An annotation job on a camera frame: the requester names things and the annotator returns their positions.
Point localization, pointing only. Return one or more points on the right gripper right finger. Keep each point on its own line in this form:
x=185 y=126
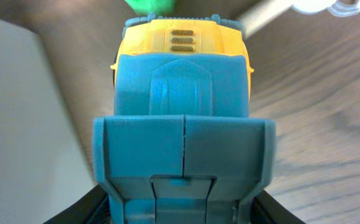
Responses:
x=266 y=210

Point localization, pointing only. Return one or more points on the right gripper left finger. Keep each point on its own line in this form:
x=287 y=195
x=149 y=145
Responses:
x=92 y=208

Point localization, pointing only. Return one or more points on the white wooden pellet drum toy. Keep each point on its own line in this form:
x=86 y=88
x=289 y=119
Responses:
x=264 y=12

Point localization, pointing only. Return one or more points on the green wire ball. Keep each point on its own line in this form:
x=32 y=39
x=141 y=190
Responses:
x=145 y=7

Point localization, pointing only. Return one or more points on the white cardboard box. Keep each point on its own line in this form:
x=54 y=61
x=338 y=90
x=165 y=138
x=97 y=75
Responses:
x=42 y=167

